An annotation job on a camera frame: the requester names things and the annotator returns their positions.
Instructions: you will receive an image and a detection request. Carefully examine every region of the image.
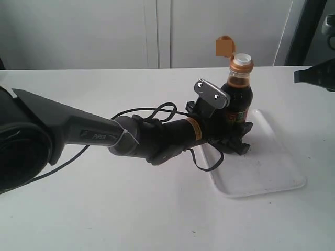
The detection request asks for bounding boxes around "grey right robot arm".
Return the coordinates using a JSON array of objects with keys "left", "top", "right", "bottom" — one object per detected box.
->
[{"left": 294, "top": 14, "right": 334, "bottom": 93}]

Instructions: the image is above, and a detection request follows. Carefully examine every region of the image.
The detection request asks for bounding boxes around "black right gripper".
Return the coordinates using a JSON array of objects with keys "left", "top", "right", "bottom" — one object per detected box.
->
[{"left": 294, "top": 59, "right": 335, "bottom": 92}]

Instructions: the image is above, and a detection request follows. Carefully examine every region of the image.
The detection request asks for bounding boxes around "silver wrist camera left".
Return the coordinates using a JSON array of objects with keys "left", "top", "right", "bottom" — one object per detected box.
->
[{"left": 193, "top": 78, "right": 230, "bottom": 118}]

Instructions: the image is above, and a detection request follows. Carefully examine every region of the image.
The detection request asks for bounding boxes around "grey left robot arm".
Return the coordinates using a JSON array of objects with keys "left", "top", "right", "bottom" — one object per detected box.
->
[{"left": 1, "top": 88, "right": 253, "bottom": 193}]

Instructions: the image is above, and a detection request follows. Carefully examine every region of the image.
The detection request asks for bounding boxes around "dark vertical post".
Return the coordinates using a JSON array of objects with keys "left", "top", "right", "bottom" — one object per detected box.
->
[{"left": 284, "top": 0, "right": 327, "bottom": 66}]

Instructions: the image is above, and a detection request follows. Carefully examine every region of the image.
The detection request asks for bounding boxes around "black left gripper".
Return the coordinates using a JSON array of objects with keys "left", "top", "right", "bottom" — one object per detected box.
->
[{"left": 183, "top": 101, "right": 253, "bottom": 156}]

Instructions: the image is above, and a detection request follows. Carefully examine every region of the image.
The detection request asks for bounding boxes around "dark soy sauce bottle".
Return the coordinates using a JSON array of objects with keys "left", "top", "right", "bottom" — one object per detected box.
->
[{"left": 215, "top": 35, "right": 254, "bottom": 124}]

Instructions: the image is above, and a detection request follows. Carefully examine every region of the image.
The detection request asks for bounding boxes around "white rectangular plastic tray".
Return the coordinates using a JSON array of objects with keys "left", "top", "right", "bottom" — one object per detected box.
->
[{"left": 210, "top": 108, "right": 307, "bottom": 198}]

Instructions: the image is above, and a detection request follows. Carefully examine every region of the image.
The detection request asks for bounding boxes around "white cabinet behind table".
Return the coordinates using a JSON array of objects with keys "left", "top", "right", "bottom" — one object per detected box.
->
[{"left": 1, "top": 1, "right": 304, "bottom": 70}]

